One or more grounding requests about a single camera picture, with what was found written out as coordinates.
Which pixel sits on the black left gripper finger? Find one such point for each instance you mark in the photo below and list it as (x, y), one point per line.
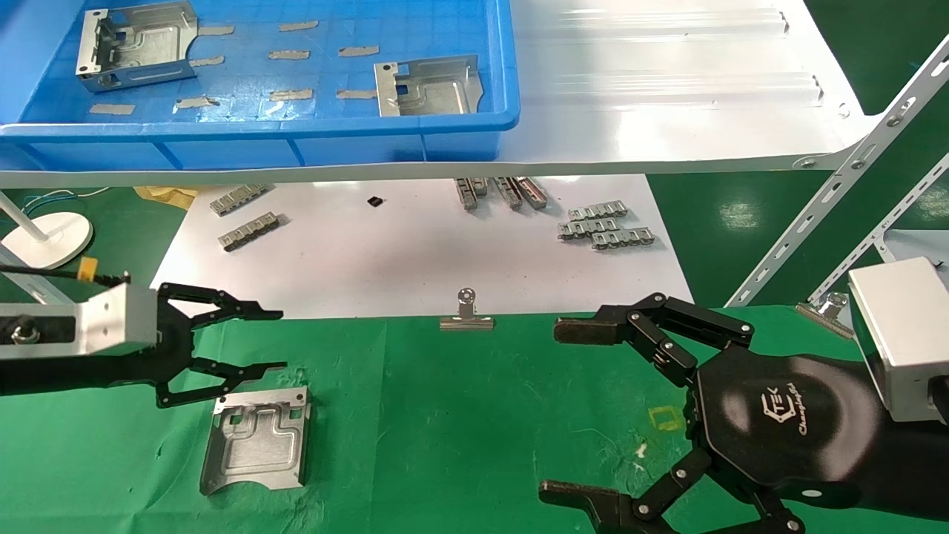
(237, 373)
(237, 311)

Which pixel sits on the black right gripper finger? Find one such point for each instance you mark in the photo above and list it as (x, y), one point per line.
(586, 500)
(593, 330)

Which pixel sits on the yellow crumpled cloth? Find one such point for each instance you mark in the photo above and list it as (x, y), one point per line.
(167, 196)

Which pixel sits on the white round lamp stand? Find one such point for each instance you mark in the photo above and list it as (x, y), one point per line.
(48, 241)

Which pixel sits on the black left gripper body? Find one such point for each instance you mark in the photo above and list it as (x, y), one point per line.
(176, 345)

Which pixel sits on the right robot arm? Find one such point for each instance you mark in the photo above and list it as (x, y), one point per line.
(916, 467)

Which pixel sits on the folded sheet metal bracket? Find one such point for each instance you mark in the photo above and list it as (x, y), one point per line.
(141, 44)

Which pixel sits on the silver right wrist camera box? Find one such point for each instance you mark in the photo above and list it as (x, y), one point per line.
(904, 334)

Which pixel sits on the flat sheet metal bracket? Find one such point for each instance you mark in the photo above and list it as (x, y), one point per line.
(437, 93)

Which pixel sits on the green cloth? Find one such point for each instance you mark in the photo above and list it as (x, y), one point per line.
(460, 430)

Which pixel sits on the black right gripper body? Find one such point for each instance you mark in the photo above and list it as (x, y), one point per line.
(786, 423)

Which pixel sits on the silver binder clip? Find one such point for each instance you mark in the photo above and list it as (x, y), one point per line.
(827, 310)
(465, 319)

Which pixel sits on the curved sheet metal bracket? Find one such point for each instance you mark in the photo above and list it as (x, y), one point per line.
(256, 445)

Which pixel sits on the blue plastic bin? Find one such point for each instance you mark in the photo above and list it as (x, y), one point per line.
(415, 130)

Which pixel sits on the grey tape strip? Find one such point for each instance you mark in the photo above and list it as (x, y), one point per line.
(207, 61)
(291, 95)
(196, 103)
(113, 109)

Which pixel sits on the white board sheet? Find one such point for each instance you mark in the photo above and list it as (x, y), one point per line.
(385, 259)

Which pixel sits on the white metal shelf plate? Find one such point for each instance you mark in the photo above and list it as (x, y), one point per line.
(667, 111)

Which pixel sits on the white perforated angle bar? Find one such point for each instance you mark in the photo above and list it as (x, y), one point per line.
(838, 182)
(878, 237)
(41, 291)

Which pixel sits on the light grey plate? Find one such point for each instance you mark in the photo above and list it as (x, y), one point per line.
(919, 245)

